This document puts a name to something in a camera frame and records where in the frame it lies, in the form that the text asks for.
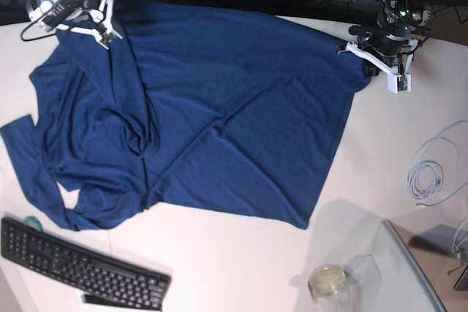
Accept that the green tape roll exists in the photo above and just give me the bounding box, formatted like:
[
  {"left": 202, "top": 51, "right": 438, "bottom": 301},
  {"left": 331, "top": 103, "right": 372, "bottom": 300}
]
[{"left": 22, "top": 216, "right": 43, "bottom": 232}]

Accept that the blue t-shirt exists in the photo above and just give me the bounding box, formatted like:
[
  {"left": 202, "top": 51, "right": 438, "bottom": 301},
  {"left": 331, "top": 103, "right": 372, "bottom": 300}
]
[{"left": 1, "top": 0, "right": 370, "bottom": 231}]

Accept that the clear glass jar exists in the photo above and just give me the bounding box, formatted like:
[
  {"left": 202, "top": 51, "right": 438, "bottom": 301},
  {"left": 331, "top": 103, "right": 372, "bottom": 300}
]
[{"left": 308, "top": 254, "right": 382, "bottom": 312}]

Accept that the grey metal stand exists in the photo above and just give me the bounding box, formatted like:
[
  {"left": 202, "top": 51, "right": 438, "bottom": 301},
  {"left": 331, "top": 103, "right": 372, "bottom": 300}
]
[{"left": 408, "top": 224, "right": 467, "bottom": 293}]

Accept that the coiled light blue cable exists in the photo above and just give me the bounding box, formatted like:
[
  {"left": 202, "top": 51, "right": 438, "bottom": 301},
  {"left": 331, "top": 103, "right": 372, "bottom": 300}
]
[{"left": 406, "top": 120, "right": 468, "bottom": 208}]

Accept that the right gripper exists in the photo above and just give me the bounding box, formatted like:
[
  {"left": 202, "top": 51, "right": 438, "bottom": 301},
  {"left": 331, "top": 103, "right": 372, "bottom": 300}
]
[{"left": 54, "top": 0, "right": 123, "bottom": 50}]

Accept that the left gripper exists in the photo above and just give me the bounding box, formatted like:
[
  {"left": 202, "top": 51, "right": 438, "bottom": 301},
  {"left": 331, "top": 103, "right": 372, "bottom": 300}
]
[{"left": 336, "top": 24, "right": 424, "bottom": 94}]

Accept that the black keyboard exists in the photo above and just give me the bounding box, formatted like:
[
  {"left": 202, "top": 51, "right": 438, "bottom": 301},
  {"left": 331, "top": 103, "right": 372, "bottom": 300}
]
[{"left": 1, "top": 217, "right": 171, "bottom": 311}]

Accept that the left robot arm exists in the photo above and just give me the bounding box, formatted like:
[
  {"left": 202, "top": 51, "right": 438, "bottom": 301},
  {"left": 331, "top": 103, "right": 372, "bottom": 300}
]
[{"left": 337, "top": 0, "right": 431, "bottom": 94}]

